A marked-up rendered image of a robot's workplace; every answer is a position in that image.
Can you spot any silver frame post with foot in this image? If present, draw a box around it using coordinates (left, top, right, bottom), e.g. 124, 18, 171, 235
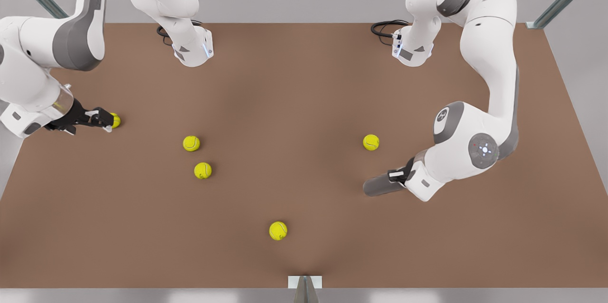
288, 275, 323, 303

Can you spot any black cable loop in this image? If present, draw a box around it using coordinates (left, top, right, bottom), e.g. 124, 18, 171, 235
370, 19, 410, 47
156, 19, 204, 48

